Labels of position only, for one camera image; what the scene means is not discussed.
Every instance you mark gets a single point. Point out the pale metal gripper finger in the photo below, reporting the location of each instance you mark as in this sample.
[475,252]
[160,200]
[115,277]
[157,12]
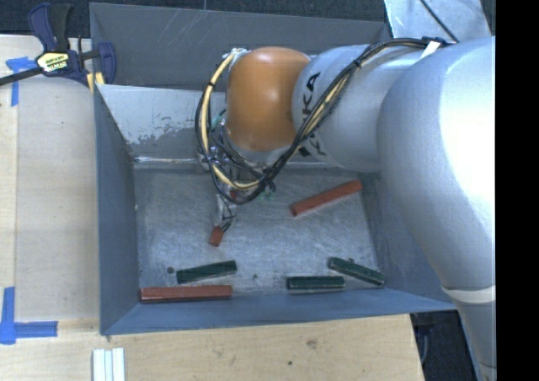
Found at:
[219,208]

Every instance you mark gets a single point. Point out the red-brown block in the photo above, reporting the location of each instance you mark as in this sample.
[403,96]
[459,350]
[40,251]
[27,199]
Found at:
[326,198]
[185,293]
[216,237]

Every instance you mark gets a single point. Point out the grey metal bin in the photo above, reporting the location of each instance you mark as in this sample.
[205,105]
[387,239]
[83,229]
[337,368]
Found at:
[261,244]

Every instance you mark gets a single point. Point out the dark green flat block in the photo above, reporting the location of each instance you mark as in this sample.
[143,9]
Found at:
[355,271]
[316,282]
[206,272]

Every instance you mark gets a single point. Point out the pale wood flat board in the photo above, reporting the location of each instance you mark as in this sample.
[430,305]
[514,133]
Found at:
[57,202]

